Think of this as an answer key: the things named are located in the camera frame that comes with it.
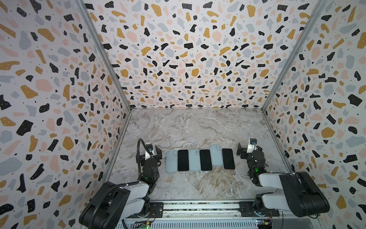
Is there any light green phone case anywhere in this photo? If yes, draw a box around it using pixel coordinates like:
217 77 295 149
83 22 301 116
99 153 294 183
165 150 178 173
188 149 201 171

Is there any white phone case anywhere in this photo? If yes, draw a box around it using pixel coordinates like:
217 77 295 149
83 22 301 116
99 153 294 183
210 145 223 167

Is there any black phone blue back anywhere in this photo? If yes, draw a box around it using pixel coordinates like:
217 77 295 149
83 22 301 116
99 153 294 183
177 150 189 171

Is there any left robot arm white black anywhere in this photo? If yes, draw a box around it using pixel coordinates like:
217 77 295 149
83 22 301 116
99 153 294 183
79 144 164 229

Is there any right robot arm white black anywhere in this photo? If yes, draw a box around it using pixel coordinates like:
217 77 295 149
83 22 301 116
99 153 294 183
236 138 330 218

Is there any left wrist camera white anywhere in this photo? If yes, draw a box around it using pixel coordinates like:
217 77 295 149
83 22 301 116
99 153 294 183
145 143 154 160

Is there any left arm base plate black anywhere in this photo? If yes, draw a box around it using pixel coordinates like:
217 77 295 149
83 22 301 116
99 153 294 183
127 202 164 219

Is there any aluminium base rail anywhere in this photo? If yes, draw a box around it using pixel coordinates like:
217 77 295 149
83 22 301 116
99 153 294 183
77 198 324 229

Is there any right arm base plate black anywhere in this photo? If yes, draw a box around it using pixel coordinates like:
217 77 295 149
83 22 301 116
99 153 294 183
239 201 280 217

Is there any white ribbed cable tray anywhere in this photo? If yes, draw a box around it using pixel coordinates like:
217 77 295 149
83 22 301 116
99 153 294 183
125 219 258 229

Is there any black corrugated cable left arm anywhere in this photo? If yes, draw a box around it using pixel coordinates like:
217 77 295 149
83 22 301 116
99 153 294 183
88 138 146 229

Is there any left corner aluminium post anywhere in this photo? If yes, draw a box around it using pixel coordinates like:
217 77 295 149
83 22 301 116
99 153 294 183
72 0 132 112

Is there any corner aluminium post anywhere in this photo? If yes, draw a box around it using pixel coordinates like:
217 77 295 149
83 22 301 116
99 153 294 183
72 0 132 112
261 0 328 112

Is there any right corner aluminium post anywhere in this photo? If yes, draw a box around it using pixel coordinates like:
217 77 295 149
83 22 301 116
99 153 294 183
261 0 328 112

